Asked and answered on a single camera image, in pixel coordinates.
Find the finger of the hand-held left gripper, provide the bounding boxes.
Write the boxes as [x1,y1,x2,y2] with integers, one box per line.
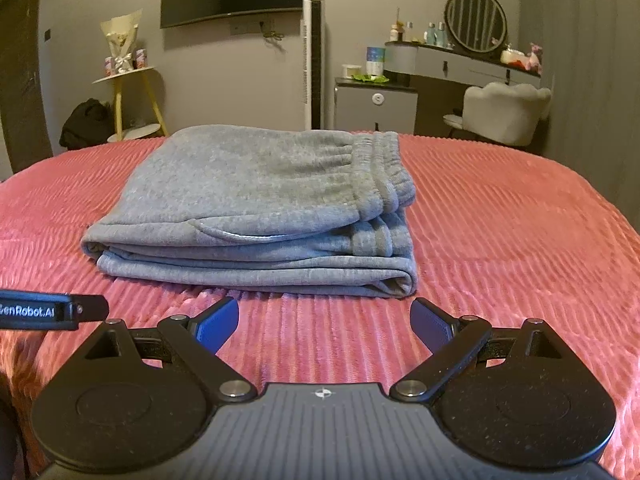
[67,294,110,324]

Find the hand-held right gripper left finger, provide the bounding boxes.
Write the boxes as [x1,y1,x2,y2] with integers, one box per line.
[85,296,259,404]

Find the grey sweat pants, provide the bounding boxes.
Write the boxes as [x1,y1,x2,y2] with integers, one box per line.
[81,126,419,300]

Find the black bag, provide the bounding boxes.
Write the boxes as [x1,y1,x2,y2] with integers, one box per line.
[59,98,115,151]

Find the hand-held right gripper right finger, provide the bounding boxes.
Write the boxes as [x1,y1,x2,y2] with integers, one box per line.
[389,297,559,404]

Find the round black-framed mirror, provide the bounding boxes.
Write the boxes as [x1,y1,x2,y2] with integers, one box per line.
[444,0,509,55]

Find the white tower air conditioner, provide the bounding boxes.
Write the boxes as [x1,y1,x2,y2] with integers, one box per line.
[301,0,326,131]

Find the yellow-legged side table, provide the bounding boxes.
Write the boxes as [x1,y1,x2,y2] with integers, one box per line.
[91,66,169,142]

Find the blue and white canister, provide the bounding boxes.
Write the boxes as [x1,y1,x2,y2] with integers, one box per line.
[366,46,387,77]

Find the dark wooden door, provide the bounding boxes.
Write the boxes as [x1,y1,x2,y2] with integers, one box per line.
[0,0,54,183]

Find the wrapped flower bouquet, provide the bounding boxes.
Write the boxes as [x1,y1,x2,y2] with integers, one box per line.
[99,8,145,79]

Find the grey bedside cabinet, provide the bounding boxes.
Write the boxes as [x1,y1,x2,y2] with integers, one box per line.
[333,77,419,135]

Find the grey vanity table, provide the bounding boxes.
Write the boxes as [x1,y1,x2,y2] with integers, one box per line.
[384,41,544,137]

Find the pink ribbed blanket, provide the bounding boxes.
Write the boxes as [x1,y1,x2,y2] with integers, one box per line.
[0,132,640,480]

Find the grey curtain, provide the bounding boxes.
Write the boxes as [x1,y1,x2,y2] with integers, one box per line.
[520,0,640,221]

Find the white shell-back chair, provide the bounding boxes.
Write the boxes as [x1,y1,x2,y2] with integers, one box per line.
[443,82,553,149]

